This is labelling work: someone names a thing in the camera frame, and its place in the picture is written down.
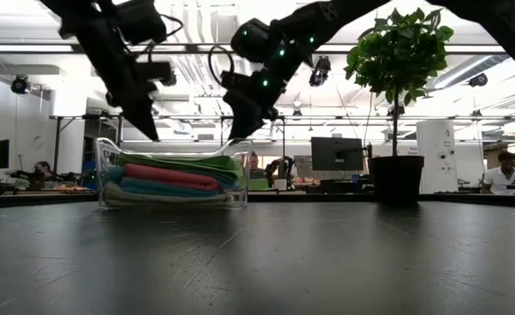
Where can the black ceiling spotlight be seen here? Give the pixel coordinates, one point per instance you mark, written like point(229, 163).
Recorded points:
point(478, 80)
point(321, 72)
point(20, 85)

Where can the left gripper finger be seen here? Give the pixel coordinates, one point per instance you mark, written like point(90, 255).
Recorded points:
point(143, 118)

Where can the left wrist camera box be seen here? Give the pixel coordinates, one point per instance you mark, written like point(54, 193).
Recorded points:
point(159, 73)

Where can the black background rig frame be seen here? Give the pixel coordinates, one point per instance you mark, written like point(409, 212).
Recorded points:
point(86, 117)

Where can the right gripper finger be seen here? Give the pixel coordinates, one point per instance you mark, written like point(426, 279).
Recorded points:
point(249, 118)

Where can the person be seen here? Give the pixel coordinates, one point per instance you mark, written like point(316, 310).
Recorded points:
point(43, 170)
point(503, 177)
point(257, 172)

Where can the pink microfiber towel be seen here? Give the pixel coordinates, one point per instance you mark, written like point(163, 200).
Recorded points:
point(170, 176)

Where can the light blue microfiber towel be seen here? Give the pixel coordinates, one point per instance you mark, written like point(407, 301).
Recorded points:
point(115, 174)

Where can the black plant pot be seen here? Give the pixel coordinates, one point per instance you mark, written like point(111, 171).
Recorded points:
point(395, 177)

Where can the black background robot arm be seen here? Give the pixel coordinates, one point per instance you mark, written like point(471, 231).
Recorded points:
point(281, 168)

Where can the clear plastic bin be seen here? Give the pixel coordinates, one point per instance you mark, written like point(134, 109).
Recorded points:
point(104, 192)

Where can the green microfiber towel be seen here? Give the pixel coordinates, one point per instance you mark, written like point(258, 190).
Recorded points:
point(196, 164)

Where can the green leafy plant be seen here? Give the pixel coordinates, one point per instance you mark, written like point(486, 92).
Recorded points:
point(397, 57)

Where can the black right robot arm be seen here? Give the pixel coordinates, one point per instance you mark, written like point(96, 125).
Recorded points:
point(481, 17)

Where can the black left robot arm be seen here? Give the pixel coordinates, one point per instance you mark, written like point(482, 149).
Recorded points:
point(95, 30)

